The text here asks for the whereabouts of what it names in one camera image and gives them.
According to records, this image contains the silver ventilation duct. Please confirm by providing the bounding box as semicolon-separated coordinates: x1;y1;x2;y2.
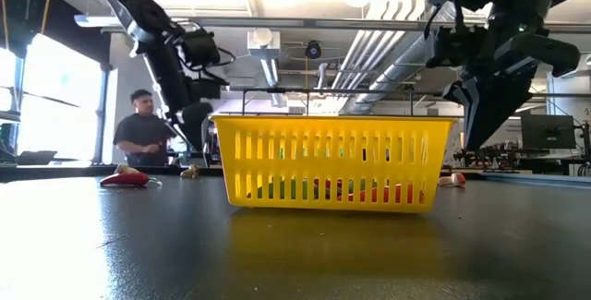
350;0;463;117

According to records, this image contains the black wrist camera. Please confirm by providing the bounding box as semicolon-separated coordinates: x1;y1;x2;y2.
423;24;489;69
181;29;223;68

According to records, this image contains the red toy chili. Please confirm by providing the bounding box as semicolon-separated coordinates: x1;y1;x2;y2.
99;172;163;188

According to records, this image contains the black round ceiling device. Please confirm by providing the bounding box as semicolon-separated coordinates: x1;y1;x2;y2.
304;39;323;61

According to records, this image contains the black blank monitor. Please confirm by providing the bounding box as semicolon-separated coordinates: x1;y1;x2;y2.
520;114;577;150

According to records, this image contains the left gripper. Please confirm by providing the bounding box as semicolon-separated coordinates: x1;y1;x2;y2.
140;43;223;168

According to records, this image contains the black upright stand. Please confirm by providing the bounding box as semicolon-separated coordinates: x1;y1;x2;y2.
574;121;591;177

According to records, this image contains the white ceiling pipe bundle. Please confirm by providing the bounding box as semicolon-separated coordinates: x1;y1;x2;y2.
330;0;426;91

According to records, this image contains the black bench equipment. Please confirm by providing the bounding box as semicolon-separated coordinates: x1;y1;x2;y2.
451;145;525;173

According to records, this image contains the dark laptop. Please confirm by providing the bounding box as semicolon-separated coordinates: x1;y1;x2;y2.
17;150;59;166

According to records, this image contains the black table mat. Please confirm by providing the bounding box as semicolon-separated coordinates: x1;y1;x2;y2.
0;174;591;300

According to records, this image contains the brown toy mushroom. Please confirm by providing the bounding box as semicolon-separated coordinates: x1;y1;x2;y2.
179;163;201;180

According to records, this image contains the yellow plastic basket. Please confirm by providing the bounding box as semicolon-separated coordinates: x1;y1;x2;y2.
210;114;459;214

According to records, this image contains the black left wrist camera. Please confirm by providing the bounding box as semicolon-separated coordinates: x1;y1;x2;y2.
181;29;223;68

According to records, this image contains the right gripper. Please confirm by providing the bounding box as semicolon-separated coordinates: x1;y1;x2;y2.
441;4;581;152

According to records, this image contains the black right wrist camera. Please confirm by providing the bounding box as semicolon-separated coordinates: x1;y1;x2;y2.
423;24;489;69

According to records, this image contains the black metal rail frame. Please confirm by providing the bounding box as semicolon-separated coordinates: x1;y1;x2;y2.
221;86;445;117

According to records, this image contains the white toy mushroom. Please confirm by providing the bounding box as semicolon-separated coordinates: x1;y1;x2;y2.
113;162;141;175

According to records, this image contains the person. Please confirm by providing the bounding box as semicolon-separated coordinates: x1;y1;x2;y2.
112;88;175;168

